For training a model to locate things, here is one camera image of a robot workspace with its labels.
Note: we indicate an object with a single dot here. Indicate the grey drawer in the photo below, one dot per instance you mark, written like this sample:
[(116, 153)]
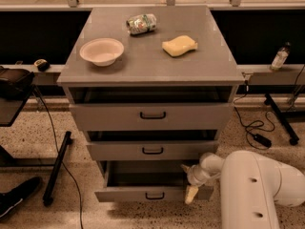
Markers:
[(150, 150), (143, 180), (150, 117)]

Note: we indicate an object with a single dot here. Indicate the black bag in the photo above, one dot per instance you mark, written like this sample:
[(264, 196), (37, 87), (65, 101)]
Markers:
[(15, 83)]

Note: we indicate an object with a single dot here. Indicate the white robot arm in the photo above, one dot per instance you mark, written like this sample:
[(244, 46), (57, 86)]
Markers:
[(251, 186)]

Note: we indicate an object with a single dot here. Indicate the black shoe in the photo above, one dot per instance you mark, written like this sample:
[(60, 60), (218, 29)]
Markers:
[(10, 200)]

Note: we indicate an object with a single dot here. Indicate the grey drawer cabinet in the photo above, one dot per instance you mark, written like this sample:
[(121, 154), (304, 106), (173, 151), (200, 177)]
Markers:
[(146, 74)]

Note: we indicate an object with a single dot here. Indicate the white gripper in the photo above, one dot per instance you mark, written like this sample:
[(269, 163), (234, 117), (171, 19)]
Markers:
[(193, 176)]

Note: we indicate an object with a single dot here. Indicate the white bowl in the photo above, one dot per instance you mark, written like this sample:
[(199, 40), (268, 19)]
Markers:
[(102, 52)]

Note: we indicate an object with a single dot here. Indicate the yellow sponge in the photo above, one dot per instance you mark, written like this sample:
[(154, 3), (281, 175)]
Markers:
[(180, 45)]

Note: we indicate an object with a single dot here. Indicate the grey middle drawer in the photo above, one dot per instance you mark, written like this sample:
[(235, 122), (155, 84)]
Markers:
[(150, 150)]

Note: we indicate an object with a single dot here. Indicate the black yellow tape measure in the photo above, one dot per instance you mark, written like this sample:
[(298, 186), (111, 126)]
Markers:
[(42, 65)]

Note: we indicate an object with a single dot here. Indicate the grey bottom drawer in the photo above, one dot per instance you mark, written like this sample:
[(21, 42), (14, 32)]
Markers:
[(143, 180)]

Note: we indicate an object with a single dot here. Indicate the black side table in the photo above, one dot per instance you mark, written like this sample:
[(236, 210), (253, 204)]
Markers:
[(31, 139)]

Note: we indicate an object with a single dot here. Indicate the clear plastic bottle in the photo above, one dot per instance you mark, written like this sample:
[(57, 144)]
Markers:
[(281, 57)]

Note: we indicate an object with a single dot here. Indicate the crushed green white can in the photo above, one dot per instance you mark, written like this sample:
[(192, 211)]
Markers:
[(141, 23)]

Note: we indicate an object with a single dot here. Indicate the black wheeled stand leg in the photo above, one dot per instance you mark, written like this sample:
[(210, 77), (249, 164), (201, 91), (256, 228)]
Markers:
[(280, 116)]

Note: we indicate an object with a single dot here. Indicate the grey top drawer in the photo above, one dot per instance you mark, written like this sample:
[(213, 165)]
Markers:
[(150, 117)]

